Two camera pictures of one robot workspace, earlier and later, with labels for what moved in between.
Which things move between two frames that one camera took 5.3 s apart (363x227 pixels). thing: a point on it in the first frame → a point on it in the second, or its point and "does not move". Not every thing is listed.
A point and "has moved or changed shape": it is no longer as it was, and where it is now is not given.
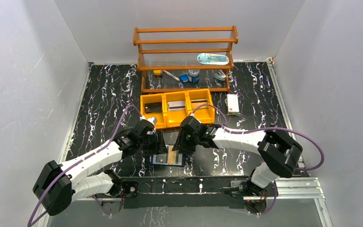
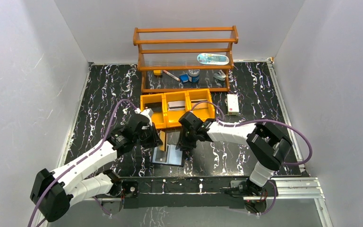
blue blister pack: (210, 58) does not move
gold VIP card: (171, 156) has moved or changed shape
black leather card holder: (176, 158) does not move
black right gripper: (180, 142) does not move
